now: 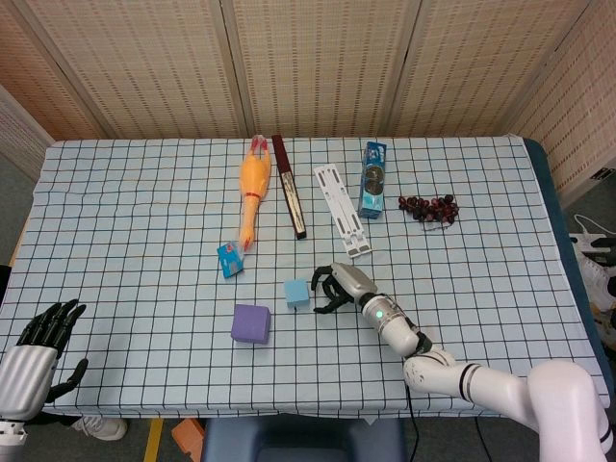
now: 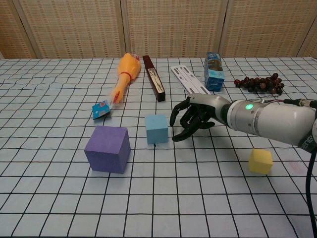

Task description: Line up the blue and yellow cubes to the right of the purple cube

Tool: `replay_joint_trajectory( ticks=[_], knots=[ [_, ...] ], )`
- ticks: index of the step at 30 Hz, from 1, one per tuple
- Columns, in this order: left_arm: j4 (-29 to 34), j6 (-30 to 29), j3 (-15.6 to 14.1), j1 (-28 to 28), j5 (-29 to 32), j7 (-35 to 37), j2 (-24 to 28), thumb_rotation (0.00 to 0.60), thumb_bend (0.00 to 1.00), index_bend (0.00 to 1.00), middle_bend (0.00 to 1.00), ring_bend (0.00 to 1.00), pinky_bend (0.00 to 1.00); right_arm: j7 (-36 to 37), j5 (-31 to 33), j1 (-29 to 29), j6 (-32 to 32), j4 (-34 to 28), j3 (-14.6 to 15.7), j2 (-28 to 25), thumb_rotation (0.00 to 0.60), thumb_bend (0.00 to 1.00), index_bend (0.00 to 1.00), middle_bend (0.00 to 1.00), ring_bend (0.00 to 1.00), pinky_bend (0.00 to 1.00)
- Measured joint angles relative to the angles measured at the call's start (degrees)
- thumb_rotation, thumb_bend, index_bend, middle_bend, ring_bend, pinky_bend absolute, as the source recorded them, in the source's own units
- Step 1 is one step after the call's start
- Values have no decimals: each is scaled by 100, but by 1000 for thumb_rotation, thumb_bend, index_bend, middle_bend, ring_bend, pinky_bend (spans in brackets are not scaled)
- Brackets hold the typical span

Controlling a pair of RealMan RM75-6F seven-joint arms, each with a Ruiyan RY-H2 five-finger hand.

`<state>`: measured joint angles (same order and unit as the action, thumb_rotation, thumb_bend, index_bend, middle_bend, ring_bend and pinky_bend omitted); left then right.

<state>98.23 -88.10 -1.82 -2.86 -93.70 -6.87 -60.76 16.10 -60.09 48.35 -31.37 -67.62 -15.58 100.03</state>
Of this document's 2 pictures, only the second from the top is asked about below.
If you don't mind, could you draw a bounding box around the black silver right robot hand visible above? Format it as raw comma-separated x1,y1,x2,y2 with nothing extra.
169,93,230,142

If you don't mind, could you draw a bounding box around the light blue foam cube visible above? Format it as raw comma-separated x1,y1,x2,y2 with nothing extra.
145,114,169,145

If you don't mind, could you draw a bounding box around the small yellow foam cube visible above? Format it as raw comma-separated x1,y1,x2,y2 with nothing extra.
248,149,273,174

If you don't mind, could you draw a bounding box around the large purple foam cube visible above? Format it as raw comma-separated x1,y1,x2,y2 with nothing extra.
84,125,131,174

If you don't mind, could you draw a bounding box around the white folding laptop stand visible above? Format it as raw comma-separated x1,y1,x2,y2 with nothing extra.
170,64,212,96

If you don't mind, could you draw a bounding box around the blue cookie box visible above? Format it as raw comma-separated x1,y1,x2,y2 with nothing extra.
204,51,225,92

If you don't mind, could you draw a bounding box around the long dark red box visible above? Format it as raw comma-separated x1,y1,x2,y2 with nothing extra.
142,55,166,103

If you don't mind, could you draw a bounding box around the dark red grape bunch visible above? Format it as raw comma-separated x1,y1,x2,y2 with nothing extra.
234,72,285,96

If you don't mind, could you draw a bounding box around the orange rubber chicken toy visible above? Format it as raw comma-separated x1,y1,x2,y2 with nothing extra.
108,53,142,108

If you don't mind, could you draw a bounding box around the small blue snack packet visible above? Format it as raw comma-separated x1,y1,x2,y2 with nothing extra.
92,99,111,121

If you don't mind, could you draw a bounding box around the beige woven folding screen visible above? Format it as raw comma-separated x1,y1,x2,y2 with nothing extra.
0,0,317,60

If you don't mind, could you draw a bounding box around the light blue checkered tablecloth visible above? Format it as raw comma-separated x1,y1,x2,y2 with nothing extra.
0,57,317,238

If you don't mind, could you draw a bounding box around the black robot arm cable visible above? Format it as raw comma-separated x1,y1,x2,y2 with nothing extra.
283,98,317,238

